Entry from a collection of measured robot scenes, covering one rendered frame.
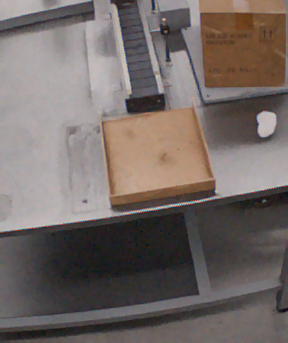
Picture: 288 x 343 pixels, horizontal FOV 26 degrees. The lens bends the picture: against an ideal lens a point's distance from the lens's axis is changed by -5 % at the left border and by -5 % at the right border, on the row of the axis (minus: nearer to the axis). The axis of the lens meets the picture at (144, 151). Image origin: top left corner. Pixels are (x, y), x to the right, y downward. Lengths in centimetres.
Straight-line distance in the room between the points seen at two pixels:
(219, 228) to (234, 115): 86
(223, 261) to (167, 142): 86
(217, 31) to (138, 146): 37
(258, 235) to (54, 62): 107
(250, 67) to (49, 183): 63
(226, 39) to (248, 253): 103
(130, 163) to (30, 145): 30
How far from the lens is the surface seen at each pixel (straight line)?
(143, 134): 171
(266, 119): 170
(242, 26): 167
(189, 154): 165
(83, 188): 161
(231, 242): 248
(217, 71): 176
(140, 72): 183
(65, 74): 195
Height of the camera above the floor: 205
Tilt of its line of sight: 47 degrees down
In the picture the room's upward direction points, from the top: 8 degrees counter-clockwise
